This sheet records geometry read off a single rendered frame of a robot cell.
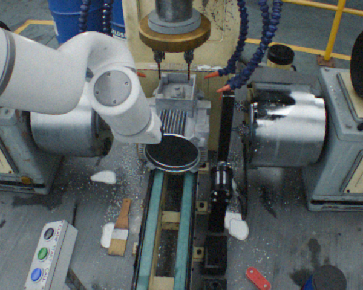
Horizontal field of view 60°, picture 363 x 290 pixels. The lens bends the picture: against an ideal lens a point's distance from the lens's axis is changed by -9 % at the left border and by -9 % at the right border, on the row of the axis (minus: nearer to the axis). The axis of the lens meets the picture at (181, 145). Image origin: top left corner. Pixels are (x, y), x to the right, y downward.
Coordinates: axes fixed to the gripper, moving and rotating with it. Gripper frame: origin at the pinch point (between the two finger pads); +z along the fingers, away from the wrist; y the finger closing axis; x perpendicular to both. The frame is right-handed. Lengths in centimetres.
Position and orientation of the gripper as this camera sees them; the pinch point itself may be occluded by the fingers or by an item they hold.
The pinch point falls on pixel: (143, 136)
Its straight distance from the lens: 83.2
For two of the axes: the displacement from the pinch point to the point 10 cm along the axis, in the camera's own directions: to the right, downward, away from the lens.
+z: 0.5, 2.1, 9.8
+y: 10.0, 0.5, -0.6
